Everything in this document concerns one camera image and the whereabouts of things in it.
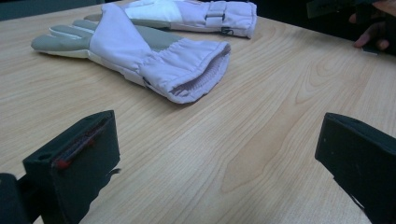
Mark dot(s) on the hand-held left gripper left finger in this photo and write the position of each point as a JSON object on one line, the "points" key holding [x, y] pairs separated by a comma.
{"points": [[84, 168]]}

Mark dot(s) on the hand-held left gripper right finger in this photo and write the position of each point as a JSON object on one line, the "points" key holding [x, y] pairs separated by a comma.
{"points": [[361, 158]]}

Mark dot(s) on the white and grey ski glove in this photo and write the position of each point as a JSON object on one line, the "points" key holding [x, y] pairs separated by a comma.
{"points": [[193, 14], [124, 46]]}

